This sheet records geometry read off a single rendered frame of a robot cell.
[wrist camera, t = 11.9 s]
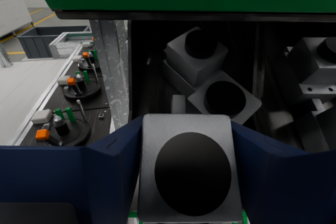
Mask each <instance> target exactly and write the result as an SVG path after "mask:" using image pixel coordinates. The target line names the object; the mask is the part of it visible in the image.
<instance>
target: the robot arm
mask: <svg viewBox="0 0 336 224"><path fill-rule="evenodd" d="M144 116H145V115H140V116H138V117H137V118H135V119H133V120H132V121H130V122H129V123H127V124H125V125H124V126H122V127H120V128H119V129H117V130H115V131H114V132H112V133H110V134H109V135H107V136H105V137H104V138H102V139H100V140H98V141H96V142H94V143H92V144H90V145H88V146H33V145H0V224H127V220H128V216H129V212H130V208H131V204H132V201H133V197H134V193H135V189H136V185H137V181H138V177H139V173H140V160H141V143H142V127H143V118H144ZM230 122H231V130H232V138H233V146H234V153H235V161H236V169H237V177H238V184H239V192H240V200H241V203H242V206H243V208H244V210H245V213H246V215H247V217H248V220H249V222H250V224H336V150H330V151H323V152H316V153H309V152H306V151H304V150H301V149H299V148H296V147H293V146H291V145H288V144H285V143H283V142H280V141H278V140H276V139H273V138H271V137H268V136H266V135H264V134H262V133H259V132H257V131H255V130H252V129H250V128H248V127H245V126H243V125H241V124H239V123H236V122H234V121H232V120H230Z"/></svg>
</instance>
